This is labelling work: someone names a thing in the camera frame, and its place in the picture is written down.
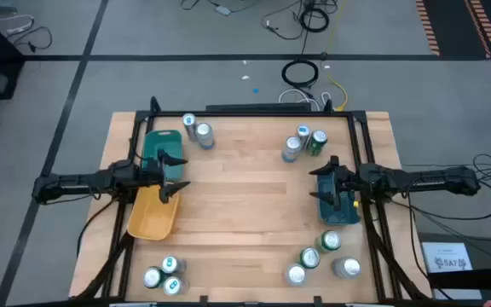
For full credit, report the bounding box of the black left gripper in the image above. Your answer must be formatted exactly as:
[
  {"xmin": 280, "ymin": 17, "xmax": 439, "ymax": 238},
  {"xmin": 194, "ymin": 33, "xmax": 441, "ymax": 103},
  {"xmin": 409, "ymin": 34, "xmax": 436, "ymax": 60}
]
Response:
[{"xmin": 136, "ymin": 148, "xmax": 192, "ymax": 205}]

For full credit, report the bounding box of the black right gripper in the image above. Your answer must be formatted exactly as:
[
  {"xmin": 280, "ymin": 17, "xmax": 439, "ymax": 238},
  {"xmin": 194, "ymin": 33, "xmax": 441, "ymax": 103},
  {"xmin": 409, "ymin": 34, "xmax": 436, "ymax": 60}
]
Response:
[{"xmin": 308, "ymin": 155, "xmax": 361, "ymax": 212}]

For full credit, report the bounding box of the teal plastic bin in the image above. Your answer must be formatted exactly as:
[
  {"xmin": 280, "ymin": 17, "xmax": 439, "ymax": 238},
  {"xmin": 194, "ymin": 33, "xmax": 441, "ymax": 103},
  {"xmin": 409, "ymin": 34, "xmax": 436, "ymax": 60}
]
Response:
[{"xmin": 141, "ymin": 130, "xmax": 186, "ymax": 182}]

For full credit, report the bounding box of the dark blue plastic bin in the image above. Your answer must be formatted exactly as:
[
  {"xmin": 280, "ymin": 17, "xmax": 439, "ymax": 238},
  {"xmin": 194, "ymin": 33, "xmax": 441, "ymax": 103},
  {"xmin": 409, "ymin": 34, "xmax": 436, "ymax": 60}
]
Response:
[{"xmin": 316, "ymin": 172, "xmax": 361, "ymax": 226}]

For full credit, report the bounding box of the yellow plastic bin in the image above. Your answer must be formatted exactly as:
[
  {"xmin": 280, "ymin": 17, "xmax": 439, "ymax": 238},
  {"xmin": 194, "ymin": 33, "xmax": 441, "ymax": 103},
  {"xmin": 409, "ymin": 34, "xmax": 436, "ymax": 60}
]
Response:
[{"xmin": 126, "ymin": 182, "xmax": 182, "ymax": 241}]

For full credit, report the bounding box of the white Spindrift can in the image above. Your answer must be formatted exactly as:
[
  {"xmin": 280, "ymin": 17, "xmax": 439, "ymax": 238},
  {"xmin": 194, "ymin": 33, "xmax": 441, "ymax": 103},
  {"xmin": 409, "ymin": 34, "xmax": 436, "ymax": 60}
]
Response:
[
  {"xmin": 281, "ymin": 136, "xmax": 303, "ymax": 164},
  {"xmin": 283, "ymin": 263, "xmax": 309, "ymax": 287},
  {"xmin": 194, "ymin": 122, "xmax": 217, "ymax": 151},
  {"xmin": 331, "ymin": 256, "xmax": 362, "ymax": 281}
]

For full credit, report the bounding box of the slim silver blue can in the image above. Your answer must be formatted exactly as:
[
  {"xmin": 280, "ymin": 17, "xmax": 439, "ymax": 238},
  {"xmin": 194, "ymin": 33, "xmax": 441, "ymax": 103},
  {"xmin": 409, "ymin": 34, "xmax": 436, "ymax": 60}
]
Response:
[
  {"xmin": 162, "ymin": 275, "xmax": 189, "ymax": 298},
  {"xmin": 160, "ymin": 255, "xmax": 187, "ymax": 275},
  {"xmin": 181, "ymin": 112, "xmax": 199, "ymax": 142},
  {"xmin": 295, "ymin": 124, "xmax": 313, "ymax": 148}
]

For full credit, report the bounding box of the black flat bar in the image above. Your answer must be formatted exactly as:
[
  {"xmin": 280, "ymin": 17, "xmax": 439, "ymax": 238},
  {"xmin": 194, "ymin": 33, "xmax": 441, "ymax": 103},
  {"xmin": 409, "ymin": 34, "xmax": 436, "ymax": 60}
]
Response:
[{"xmin": 205, "ymin": 103, "xmax": 311, "ymax": 113}]

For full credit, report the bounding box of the white paper sign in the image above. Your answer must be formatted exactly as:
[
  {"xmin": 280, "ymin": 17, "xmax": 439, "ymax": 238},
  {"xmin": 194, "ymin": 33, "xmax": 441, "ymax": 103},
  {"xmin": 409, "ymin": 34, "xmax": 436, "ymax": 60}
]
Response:
[{"xmin": 421, "ymin": 241, "xmax": 473, "ymax": 274}]

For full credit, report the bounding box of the dark grey floor stand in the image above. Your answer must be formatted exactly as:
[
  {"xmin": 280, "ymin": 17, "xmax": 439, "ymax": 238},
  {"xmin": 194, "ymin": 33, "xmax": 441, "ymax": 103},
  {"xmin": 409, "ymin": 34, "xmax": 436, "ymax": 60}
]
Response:
[{"xmin": 417, "ymin": 232, "xmax": 491, "ymax": 302}]

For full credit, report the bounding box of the black mat with orange stripes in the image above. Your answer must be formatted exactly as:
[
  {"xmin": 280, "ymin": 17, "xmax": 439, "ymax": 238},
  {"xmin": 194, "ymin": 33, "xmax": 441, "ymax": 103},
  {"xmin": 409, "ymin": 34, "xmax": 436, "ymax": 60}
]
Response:
[{"xmin": 414, "ymin": 0, "xmax": 491, "ymax": 60}]

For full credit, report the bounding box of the yellow cable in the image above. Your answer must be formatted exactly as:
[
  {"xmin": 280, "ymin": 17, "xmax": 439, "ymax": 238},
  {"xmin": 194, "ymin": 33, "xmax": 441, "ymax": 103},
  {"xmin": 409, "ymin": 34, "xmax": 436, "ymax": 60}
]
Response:
[{"xmin": 322, "ymin": 0, "xmax": 349, "ymax": 113}]

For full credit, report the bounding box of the white floor cable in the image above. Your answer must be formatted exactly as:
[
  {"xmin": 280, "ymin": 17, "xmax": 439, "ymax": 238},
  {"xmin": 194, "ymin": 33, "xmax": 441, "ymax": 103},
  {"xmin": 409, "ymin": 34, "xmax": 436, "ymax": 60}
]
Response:
[{"xmin": 278, "ymin": 88, "xmax": 331, "ymax": 111}]

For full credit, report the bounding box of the black aluminium table frame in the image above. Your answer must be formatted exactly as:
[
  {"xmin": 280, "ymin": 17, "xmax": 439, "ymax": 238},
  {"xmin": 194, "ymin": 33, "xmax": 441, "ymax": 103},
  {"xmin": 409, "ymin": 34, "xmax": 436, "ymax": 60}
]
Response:
[{"xmin": 69, "ymin": 96, "xmax": 433, "ymax": 307}]

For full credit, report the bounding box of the coiled black floor cable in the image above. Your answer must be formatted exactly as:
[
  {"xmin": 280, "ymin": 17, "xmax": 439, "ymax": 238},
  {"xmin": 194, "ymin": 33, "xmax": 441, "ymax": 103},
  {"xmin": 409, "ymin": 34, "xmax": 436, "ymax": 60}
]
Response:
[
  {"xmin": 298, "ymin": 7, "xmax": 330, "ymax": 33},
  {"xmin": 280, "ymin": 59, "xmax": 320, "ymax": 89}
]

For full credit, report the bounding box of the black cable bundle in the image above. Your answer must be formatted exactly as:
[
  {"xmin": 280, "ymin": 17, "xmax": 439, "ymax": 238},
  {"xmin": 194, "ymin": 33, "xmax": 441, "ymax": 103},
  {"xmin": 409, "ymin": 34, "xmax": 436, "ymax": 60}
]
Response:
[{"xmin": 398, "ymin": 153, "xmax": 491, "ymax": 265}]

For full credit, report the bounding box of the loose black floor cable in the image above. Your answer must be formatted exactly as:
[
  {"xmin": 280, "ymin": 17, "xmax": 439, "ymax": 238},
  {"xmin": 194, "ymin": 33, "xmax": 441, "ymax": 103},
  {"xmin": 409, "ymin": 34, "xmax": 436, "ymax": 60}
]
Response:
[
  {"xmin": 5, "ymin": 26, "xmax": 54, "ymax": 55},
  {"xmin": 260, "ymin": 8, "xmax": 306, "ymax": 42}
]

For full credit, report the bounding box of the white cable with plug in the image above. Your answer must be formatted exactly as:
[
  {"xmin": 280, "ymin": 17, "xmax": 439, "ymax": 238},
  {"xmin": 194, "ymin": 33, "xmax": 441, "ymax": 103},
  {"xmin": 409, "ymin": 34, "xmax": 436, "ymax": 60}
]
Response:
[{"xmin": 0, "ymin": 14, "xmax": 36, "ymax": 36}]

